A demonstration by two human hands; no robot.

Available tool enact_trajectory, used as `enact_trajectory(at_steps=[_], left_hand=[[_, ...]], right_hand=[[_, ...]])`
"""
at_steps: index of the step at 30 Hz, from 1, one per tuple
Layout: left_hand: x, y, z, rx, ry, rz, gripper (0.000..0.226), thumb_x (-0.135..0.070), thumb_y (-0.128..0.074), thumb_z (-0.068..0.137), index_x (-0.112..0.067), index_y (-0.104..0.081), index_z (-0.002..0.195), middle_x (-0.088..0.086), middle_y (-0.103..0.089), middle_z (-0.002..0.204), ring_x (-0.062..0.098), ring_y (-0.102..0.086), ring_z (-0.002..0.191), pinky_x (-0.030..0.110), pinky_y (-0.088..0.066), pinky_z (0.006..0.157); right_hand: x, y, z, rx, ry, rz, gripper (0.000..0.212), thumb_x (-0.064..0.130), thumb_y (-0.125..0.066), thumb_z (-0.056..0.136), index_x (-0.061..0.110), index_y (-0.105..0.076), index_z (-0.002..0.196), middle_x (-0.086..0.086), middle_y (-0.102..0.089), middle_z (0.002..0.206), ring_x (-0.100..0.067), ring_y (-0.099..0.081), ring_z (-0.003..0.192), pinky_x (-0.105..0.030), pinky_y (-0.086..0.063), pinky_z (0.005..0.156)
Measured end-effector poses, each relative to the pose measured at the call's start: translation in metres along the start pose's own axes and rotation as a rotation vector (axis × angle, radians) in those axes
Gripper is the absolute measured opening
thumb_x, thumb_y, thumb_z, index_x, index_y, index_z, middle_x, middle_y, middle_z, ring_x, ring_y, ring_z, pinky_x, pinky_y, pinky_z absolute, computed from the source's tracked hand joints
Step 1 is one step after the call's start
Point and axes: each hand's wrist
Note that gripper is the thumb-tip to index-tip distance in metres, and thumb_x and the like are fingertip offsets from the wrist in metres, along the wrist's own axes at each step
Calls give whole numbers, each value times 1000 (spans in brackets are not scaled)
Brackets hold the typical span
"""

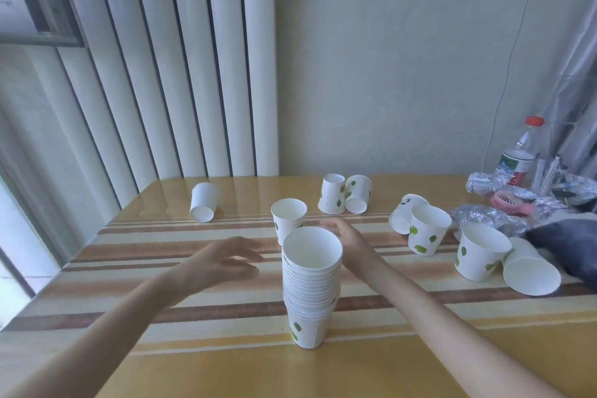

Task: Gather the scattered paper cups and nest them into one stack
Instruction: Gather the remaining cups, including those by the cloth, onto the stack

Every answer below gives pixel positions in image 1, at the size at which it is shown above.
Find clear pen holder with pens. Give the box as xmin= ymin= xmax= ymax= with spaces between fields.
xmin=535 ymin=155 xmax=571 ymax=198

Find dark blue cloth bag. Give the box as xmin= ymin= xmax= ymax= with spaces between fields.
xmin=525 ymin=218 xmax=597 ymax=292

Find white paper cup green leaves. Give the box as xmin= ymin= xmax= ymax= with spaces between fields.
xmin=455 ymin=223 xmax=513 ymax=283
xmin=389 ymin=194 xmax=430 ymax=235
xmin=502 ymin=237 xmax=562 ymax=297
xmin=345 ymin=174 xmax=373 ymax=215
xmin=408 ymin=205 xmax=452 ymax=257
xmin=317 ymin=173 xmax=347 ymax=215
xmin=271 ymin=198 xmax=308 ymax=247
xmin=189 ymin=182 xmax=222 ymax=223

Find white charging cable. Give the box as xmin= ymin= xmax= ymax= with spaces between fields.
xmin=482 ymin=0 xmax=538 ymax=175

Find stack of white paper cups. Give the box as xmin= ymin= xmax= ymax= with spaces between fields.
xmin=282 ymin=226 xmax=344 ymax=350

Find pink handheld fan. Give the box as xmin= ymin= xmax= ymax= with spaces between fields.
xmin=490 ymin=191 xmax=536 ymax=217

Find person's right forearm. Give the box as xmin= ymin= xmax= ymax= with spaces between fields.
xmin=357 ymin=251 xmax=576 ymax=398

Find person's right hand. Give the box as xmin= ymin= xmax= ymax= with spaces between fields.
xmin=319 ymin=218 xmax=379 ymax=280

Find person's left hand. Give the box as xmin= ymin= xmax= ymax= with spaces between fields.
xmin=181 ymin=236 xmax=265 ymax=299

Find translucent white curtain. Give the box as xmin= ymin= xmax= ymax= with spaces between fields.
xmin=543 ymin=0 xmax=597 ymax=179

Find person's left forearm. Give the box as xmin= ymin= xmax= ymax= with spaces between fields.
xmin=0 ymin=266 xmax=197 ymax=398

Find clear plastic bottle red cap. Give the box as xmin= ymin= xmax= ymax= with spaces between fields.
xmin=495 ymin=116 xmax=551 ymax=189

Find white vertical blinds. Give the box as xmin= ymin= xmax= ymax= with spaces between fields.
xmin=0 ymin=0 xmax=280 ymax=244

